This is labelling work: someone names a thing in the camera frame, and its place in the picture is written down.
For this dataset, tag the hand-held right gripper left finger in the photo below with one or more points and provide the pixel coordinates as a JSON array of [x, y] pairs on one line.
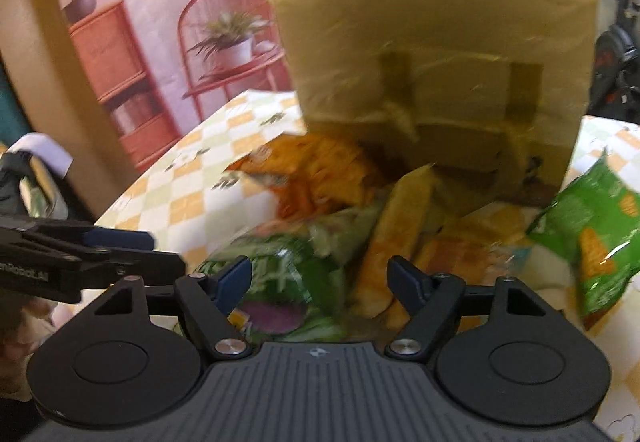
[[232, 284]]

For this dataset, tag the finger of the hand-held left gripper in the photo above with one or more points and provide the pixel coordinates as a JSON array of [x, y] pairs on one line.
[[145, 267], [117, 239]]

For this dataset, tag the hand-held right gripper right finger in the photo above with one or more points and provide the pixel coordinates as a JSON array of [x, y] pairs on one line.
[[404, 283]]

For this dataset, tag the green and purple snack bag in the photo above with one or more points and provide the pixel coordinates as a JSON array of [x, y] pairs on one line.
[[285, 272]]

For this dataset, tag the long yellow snack packet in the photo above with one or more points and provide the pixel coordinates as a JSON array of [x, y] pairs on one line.
[[395, 222]]

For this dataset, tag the clear pastry packet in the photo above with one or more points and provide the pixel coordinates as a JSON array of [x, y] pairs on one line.
[[465, 252]]

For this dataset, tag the orange snack bag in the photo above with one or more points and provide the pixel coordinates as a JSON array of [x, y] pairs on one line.
[[320, 166]]

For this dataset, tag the taped cardboard box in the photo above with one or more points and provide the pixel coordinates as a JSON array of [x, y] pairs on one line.
[[425, 21]]

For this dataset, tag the checkered tablecloth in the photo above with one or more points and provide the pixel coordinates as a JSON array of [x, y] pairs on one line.
[[200, 202]]

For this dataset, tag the white paper label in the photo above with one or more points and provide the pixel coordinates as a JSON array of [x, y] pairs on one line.
[[42, 154]]

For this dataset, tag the black exercise bike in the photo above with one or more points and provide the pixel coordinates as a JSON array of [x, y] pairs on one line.
[[615, 51]]

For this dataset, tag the pink wall poster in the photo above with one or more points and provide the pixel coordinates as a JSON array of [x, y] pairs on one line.
[[165, 21]]

